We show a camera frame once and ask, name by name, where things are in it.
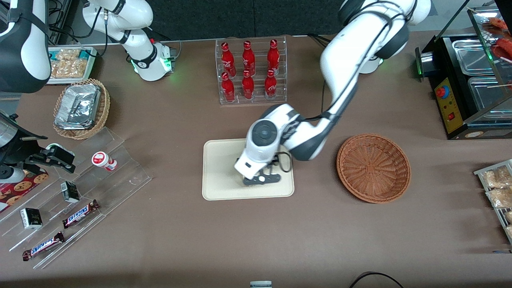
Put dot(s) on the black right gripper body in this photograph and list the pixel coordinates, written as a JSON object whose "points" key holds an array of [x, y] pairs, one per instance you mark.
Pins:
{"points": [[20, 153]]}

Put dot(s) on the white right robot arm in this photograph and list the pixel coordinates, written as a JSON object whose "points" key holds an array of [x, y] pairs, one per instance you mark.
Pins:
{"points": [[138, 40]]}

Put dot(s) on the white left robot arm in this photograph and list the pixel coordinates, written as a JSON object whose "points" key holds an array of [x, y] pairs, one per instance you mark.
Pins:
{"points": [[344, 72]]}

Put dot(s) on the cream plastic tray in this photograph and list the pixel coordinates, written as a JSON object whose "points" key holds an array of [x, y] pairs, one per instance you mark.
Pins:
{"points": [[220, 168]]}

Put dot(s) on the light wicker basket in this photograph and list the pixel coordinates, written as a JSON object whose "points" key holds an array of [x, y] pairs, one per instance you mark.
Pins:
{"points": [[103, 108]]}

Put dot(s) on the white snack tray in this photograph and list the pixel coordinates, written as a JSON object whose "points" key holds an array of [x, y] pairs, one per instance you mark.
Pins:
{"points": [[91, 68]]}

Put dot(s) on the brown wicker basket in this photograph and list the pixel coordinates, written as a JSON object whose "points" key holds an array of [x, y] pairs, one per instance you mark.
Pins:
{"points": [[372, 168]]}

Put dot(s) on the small black box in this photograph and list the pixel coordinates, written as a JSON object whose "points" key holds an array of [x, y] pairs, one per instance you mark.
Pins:
{"points": [[31, 218], [70, 192]]}

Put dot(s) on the red cookie box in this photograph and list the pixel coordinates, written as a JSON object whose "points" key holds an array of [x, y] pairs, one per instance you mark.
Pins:
{"points": [[20, 190]]}

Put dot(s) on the red white yogurt bottle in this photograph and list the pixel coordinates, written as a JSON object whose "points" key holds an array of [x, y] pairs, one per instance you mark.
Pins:
{"points": [[102, 160]]}

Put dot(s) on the silver foil pack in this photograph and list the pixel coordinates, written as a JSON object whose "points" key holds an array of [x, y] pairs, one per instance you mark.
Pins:
{"points": [[78, 106]]}

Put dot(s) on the snickers chocolate bar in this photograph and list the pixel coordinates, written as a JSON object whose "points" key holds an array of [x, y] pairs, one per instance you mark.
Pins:
{"points": [[43, 246], [80, 214]]}

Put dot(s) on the clear acrylic stepped display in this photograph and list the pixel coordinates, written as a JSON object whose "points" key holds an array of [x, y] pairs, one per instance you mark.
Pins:
{"points": [[120, 176]]}

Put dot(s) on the clear acrylic bottle rack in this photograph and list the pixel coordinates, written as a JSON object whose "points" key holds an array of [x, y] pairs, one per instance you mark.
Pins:
{"points": [[256, 102]]}

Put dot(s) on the bagged fried snack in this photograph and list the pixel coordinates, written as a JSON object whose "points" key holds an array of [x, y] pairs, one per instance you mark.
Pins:
{"points": [[70, 66]]}

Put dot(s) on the red cola bottle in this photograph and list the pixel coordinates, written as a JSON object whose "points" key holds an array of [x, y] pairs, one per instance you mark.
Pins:
{"points": [[270, 86], [248, 87], [228, 88], [273, 56], [248, 59], [227, 60]]}

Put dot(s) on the black food warmer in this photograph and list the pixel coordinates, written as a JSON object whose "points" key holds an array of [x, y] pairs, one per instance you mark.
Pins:
{"points": [[446, 104]]}

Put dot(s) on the clear bagged snack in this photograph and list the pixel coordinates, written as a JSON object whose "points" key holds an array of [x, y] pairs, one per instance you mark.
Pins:
{"points": [[500, 196], [496, 178]]}

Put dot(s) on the steel warmer pan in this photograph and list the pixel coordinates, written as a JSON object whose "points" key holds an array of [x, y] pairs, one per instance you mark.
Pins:
{"points": [[474, 56], [488, 96]]}

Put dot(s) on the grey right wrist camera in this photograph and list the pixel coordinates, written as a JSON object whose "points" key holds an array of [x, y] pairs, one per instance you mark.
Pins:
{"points": [[11, 175]]}

